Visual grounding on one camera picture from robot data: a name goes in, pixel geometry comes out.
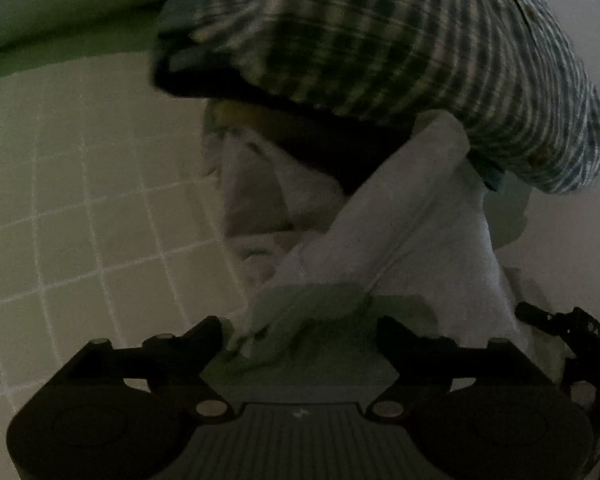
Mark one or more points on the plaid shirt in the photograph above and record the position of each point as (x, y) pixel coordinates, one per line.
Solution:
(380, 45)

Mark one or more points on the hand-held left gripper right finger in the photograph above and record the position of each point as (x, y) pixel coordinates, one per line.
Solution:
(387, 335)

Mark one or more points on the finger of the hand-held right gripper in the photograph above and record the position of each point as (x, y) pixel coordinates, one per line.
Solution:
(532, 311)

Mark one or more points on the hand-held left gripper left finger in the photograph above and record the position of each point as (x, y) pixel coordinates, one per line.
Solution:
(211, 332)

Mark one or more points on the white garment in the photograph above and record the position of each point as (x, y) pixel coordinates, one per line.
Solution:
(420, 240)

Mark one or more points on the pale green garment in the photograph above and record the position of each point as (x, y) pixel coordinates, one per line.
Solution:
(320, 315)

